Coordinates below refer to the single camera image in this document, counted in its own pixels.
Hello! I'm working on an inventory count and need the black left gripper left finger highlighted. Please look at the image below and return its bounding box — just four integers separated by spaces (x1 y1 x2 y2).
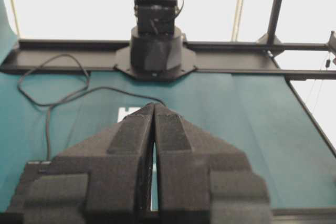
5 103 154 223

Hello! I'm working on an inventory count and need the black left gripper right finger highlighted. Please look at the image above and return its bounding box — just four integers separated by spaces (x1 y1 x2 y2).
154 104 272 223

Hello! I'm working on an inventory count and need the black USB cable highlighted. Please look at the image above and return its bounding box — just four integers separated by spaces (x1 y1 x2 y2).
17 54 166 162

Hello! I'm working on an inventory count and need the black USB hub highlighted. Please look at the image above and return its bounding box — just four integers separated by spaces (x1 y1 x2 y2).
117 107 140 123

